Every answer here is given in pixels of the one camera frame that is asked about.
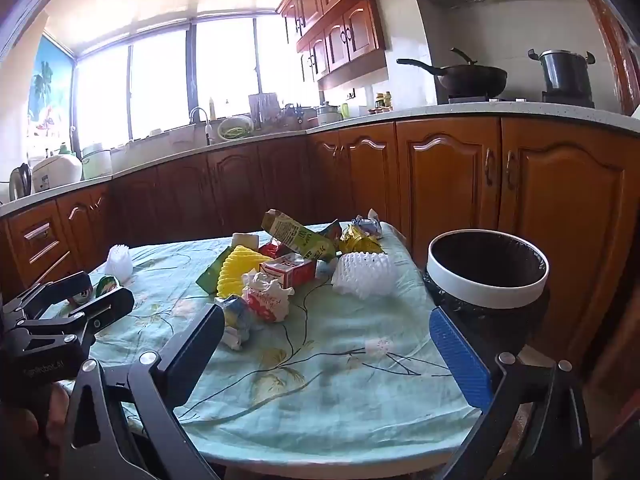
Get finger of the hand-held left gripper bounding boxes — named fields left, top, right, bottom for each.
left=1, top=270, right=94, bottom=327
left=30, top=286, right=136, bottom=357

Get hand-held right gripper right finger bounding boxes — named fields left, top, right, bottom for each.
left=429, top=306, right=596, bottom=480

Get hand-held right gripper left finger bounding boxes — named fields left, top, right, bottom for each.
left=62, top=302, right=226, bottom=480

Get white rimmed trash bin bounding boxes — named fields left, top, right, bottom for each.
left=424, top=230, right=551, bottom=361

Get green packet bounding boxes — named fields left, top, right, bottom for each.
left=196, top=249, right=233, bottom=293

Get yellow foam fruit net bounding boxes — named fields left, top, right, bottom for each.
left=216, top=245, right=273, bottom=297

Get yellow plastic wrapper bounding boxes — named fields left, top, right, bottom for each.
left=340, top=225, right=383, bottom=256

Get person's left hand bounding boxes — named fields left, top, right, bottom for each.
left=0, top=380, right=71, bottom=480

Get green and white wrapper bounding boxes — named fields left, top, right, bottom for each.
left=72, top=275, right=121, bottom=306

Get small white foam fruit net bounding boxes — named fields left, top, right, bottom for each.
left=105, top=244, right=133, bottom=281

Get crumpled white yellow blue wrapper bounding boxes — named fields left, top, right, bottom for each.
left=215, top=294, right=261, bottom=351

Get crumpled white red paper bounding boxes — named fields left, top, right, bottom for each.
left=241, top=270, right=296, bottom=323

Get steel electric kettle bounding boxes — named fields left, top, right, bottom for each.
left=8, top=162, right=33, bottom=202

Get white rice cooker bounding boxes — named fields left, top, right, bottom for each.
left=30, top=152, right=82, bottom=195

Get large white foam fruit net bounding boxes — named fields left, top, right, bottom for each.
left=331, top=252, right=397, bottom=301

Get red and white small carton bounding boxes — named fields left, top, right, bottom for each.
left=260, top=254, right=318, bottom=288

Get green floral tablecloth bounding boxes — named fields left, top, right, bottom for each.
left=42, top=220, right=483, bottom=453

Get pale green cooker pot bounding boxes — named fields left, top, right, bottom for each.
left=81, top=142, right=113, bottom=180

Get green drink carton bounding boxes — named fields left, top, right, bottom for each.
left=261, top=208, right=337, bottom=261

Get green red snack wrapper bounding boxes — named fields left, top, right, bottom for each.
left=320, top=221, right=345, bottom=246

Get wooden kitchen base cabinets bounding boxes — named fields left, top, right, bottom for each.
left=0, top=115, right=640, bottom=361

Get chrome sink faucet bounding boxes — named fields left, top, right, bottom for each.
left=189, top=106, right=213, bottom=146

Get green colander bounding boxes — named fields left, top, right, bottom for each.
left=217, top=115, right=253, bottom=141

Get kitchen window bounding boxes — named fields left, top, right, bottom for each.
left=72, top=12, right=321, bottom=151

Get utensil holder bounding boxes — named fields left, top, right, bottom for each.
left=248, top=92, right=281, bottom=131

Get white lidded container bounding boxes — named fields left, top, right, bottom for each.
left=316, top=102, right=343, bottom=126

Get black wok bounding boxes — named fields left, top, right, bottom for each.
left=396, top=47, right=508, bottom=98

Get black gas stove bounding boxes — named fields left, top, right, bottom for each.
left=447, top=91, right=596, bottom=109

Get dark cooking pot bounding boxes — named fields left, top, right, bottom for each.
left=528, top=49, right=596, bottom=96

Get palm tree wall poster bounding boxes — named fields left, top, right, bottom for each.
left=27, top=35, right=73, bottom=141

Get wooden wall cabinets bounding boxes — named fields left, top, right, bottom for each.
left=277, top=0, right=396, bottom=91

